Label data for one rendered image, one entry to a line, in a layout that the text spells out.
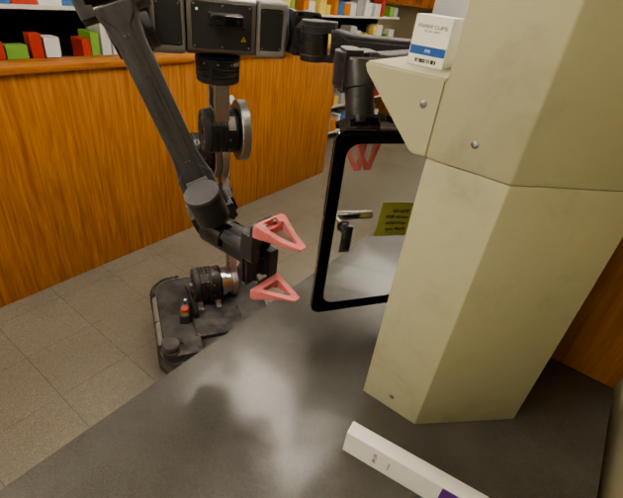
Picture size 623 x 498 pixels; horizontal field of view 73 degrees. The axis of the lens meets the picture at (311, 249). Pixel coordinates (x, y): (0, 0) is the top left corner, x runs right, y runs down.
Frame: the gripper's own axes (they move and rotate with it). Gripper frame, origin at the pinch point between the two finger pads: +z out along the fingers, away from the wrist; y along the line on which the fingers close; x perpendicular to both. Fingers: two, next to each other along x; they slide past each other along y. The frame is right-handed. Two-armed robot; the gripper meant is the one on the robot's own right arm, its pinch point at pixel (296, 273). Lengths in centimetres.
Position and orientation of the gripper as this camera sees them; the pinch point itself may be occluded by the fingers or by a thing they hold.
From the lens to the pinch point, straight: 66.0
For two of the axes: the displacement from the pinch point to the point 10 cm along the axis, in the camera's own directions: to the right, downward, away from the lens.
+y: 1.2, -8.4, -5.3
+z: 7.9, 4.0, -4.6
